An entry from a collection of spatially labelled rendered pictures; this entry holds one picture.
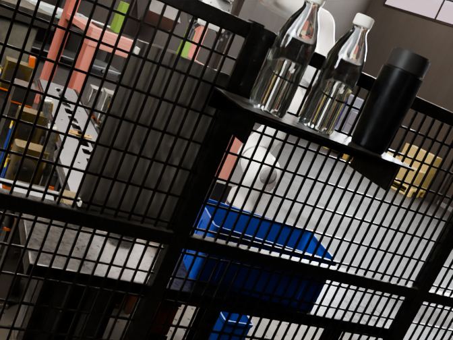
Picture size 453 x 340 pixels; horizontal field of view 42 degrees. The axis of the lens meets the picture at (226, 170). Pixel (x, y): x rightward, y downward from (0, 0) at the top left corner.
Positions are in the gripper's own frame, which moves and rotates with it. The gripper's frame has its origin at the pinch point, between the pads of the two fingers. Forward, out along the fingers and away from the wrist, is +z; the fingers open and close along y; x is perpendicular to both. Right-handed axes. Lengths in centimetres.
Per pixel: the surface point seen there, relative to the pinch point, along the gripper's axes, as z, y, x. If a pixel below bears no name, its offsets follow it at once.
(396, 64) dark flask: -14, 8, 102
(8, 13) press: 46, 33, -272
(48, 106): 36, 39, -3
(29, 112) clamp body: 40, 44, -2
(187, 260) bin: 40, 17, 79
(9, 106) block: 50, 44, -40
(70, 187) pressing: 44, 35, 41
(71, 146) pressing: 44, 30, 6
